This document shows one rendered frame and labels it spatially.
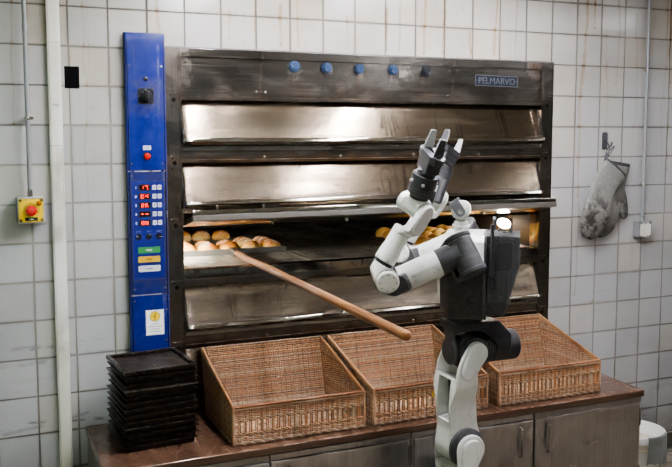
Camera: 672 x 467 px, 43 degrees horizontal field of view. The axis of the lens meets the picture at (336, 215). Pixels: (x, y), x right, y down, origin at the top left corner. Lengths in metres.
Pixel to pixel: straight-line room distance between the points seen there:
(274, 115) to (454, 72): 0.92
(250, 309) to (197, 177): 0.62
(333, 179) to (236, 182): 0.45
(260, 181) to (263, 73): 0.46
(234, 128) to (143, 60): 0.47
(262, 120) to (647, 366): 2.56
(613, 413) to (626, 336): 0.80
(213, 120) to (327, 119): 0.52
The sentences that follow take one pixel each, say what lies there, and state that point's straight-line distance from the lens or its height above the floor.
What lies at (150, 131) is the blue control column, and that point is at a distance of 3.51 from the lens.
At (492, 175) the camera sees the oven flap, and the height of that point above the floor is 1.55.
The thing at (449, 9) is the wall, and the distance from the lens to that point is 4.09.
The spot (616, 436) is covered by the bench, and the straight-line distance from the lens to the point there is 4.19.
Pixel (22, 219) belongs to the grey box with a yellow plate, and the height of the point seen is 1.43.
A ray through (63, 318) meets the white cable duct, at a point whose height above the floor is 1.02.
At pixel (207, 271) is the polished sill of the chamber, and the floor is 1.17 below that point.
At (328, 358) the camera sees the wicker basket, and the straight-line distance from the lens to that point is 3.76.
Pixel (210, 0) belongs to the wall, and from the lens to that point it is 3.64.
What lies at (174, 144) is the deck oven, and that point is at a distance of 3.57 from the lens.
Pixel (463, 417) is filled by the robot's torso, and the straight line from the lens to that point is 3.18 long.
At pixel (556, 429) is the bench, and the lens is 3.96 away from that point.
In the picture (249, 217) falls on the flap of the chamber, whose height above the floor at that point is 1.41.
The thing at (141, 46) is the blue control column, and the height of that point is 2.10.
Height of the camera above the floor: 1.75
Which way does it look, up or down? 5 degrees down
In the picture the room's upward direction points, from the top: straight up
